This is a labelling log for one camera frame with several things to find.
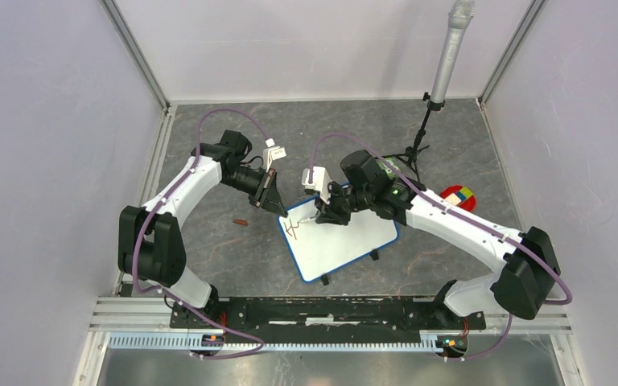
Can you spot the aluminium slotted cable rail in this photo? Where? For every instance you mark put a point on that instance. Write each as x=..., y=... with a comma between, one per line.
x=194, y=341

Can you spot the black microphone tripod stand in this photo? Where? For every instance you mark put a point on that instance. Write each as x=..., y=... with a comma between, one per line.
x=409, y=157

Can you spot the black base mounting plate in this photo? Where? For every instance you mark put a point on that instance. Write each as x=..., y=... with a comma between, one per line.
x=344, y=319

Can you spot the silver microphone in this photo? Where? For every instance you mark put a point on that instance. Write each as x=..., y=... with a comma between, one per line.
x=459, y=18

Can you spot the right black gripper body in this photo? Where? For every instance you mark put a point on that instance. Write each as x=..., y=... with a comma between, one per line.
x=344, y=200

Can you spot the blue framed whiteboard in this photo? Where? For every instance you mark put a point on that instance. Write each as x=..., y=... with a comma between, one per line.
x=318, y=250

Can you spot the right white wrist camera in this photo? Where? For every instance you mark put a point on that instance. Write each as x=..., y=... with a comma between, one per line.
x=316, y=180

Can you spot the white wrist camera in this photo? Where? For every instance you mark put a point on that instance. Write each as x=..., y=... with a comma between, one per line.
x=271, y=153
x=316, y=180

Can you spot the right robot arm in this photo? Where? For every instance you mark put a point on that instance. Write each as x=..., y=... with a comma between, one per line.
x=524, y=267

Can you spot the green owl number toy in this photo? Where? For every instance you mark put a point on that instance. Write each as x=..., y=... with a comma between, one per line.
x=390, y=166

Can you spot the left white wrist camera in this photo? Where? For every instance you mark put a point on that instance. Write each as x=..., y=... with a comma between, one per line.
x=271, y=153

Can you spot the red plate with blocks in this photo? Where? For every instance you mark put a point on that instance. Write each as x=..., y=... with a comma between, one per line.
x=460, y=196

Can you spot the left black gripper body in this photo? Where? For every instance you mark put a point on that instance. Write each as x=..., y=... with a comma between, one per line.
x=254, y=197

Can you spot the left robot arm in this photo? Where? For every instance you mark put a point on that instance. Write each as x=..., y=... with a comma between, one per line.
x=150, y=241

